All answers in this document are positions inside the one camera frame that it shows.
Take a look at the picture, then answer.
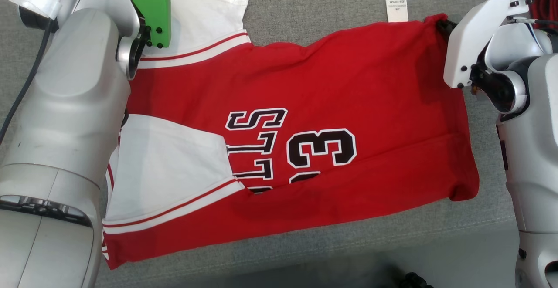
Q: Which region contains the red and white basketball jersey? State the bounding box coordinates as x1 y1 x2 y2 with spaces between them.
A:
101 0 480 270

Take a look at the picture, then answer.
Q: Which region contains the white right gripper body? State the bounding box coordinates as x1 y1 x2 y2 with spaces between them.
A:
443 0 538 89

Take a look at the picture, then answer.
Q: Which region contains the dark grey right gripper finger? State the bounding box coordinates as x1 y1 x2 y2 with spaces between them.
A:
437 19 456 40

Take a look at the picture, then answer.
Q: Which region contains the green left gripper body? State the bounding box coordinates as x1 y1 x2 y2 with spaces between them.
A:
100 0 171 49

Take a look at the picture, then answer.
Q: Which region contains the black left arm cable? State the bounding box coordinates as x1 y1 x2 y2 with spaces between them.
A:
0 0 70 145

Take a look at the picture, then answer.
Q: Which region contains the grey fabric sofa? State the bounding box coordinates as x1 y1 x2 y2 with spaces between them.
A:
0 0 524 288

